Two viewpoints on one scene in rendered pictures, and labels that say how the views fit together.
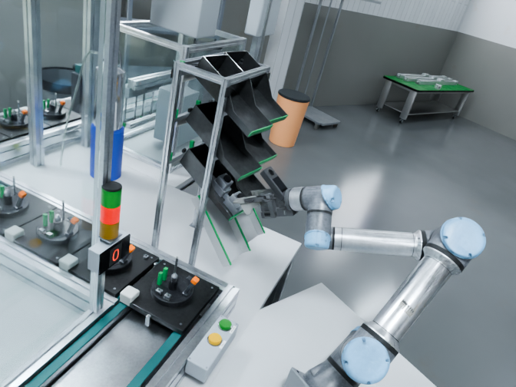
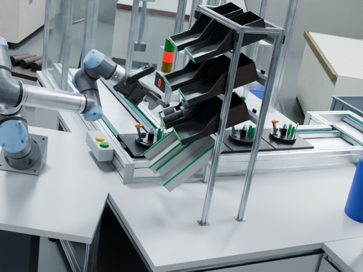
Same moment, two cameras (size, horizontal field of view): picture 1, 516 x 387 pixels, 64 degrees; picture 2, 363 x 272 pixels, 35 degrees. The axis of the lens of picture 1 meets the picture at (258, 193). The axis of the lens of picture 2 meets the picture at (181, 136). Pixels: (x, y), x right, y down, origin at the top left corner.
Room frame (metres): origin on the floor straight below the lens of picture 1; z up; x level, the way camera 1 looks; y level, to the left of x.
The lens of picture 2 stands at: (2.89, -1.43, 2.05)
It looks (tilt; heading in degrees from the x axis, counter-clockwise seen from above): 23 degrees down; 135
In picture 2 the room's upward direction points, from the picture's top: 9 degrees clockwise
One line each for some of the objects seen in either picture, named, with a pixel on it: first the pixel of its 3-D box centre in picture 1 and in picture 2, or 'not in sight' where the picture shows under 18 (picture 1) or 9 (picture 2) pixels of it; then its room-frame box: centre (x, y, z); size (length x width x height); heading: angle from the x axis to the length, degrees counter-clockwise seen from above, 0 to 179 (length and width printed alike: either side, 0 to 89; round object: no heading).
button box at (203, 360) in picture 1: (213, 346); (99, 145); (0.90, 0.01, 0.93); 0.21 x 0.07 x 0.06; 163
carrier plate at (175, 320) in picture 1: (171, 293); (149, 145); (1.04, 0.20, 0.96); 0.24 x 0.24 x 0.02; 73
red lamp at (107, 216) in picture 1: (110, 211); (168, 56); (0.89, 0.36, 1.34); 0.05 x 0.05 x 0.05
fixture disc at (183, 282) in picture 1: (172, 289); (150, 141); (1.04, 0.20, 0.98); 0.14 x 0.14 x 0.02
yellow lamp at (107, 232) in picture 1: (109, 226); (166, 66); (0.89, 0.36, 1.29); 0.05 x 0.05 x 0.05
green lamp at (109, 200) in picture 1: (111, 195); (169, 46); (0.89, 0.36, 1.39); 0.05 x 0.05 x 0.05
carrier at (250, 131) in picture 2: not in sight; (243, 131); (1.18, 0.68, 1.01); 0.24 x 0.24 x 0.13; 73
